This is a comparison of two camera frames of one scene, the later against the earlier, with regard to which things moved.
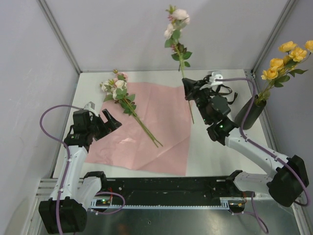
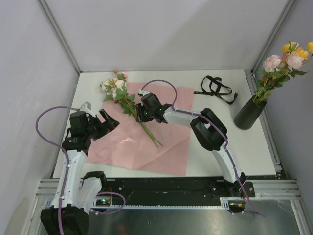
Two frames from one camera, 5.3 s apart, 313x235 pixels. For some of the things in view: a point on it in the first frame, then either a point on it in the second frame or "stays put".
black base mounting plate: x=168 y=188 stays put
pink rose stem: x=178 y=19 → x=277 y=70
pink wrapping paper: x=153 y=137 stays put
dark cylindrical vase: x=255 y=112 stays put
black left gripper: x=108 y=127 stays put
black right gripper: x=192 y=88 → x=141 y=117
